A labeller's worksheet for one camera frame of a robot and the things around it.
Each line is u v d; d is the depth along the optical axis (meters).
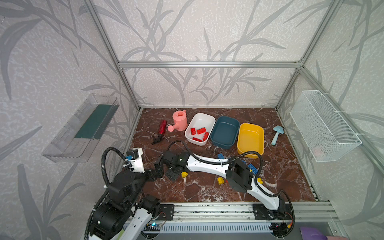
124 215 0.42
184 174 0.84
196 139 0.98
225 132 1.02
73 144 0.63
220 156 0.93
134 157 0.52
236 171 0.58
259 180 0.82
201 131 1.04
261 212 0.72
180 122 1.02
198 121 1.09
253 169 0.87
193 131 1.02
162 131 1.03
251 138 1.00
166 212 0.74
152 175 0.54
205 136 0.98
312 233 0.67
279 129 1.06
